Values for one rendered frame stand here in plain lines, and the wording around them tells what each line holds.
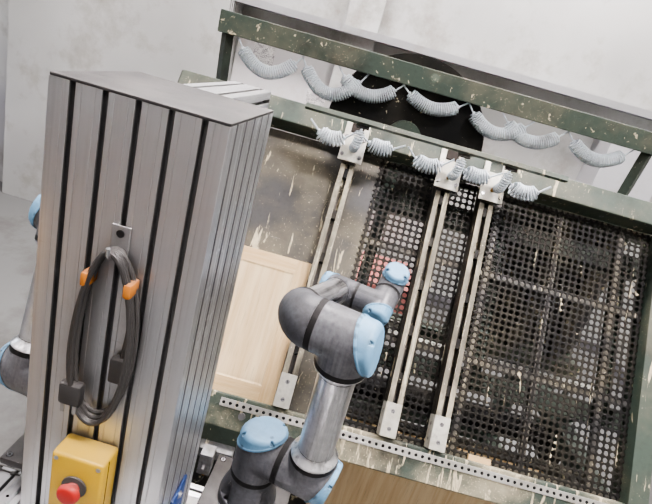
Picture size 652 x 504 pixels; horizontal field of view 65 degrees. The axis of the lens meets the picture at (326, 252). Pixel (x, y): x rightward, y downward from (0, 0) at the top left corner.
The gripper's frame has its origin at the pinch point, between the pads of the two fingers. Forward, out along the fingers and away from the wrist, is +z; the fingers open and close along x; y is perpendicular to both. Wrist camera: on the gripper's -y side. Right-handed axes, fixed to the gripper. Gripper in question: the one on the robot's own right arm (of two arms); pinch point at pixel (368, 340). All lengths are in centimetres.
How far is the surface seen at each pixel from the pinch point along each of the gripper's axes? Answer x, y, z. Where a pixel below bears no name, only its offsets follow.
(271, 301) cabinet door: 37.9, 20.1, 23.3
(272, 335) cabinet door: 33.4, 9.1, 29.3
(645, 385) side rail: -113, 31, 20
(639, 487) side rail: -116, -2, 38
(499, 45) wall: -65, 377, 51
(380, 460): -19, -20, 43
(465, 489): -52, -20, 45
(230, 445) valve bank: 36, -28, 50
